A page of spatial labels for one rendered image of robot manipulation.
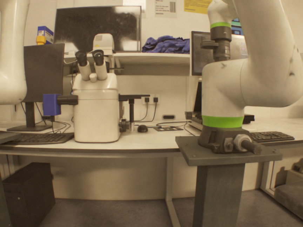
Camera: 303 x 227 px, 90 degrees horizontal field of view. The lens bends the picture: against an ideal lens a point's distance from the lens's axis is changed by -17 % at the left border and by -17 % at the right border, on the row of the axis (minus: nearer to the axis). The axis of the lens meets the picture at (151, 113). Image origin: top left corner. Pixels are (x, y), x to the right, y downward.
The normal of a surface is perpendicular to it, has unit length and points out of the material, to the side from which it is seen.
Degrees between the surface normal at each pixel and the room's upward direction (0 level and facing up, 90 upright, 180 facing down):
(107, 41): 90
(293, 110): 90
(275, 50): 116
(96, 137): 90
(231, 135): 90
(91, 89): 72
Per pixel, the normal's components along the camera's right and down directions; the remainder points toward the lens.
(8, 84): 0.85, -0.21
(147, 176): 0.07, 0.08
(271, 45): -0.44, 0.53
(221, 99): -0.45, 0.07
